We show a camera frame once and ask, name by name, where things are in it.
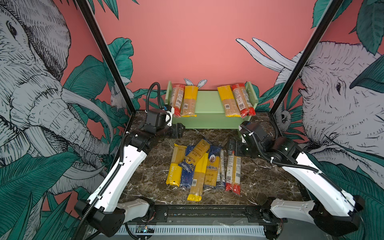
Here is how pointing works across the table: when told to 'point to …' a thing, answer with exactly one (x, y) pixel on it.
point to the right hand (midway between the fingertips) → (230, 146)
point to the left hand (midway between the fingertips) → (179, 125)
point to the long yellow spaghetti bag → (199, 179)
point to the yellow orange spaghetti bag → (231, 108)
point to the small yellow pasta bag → (198, 152)
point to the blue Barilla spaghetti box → (187, 169)
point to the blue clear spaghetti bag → (222, 177)
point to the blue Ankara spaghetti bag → (213, 166)
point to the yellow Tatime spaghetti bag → (174, 174)
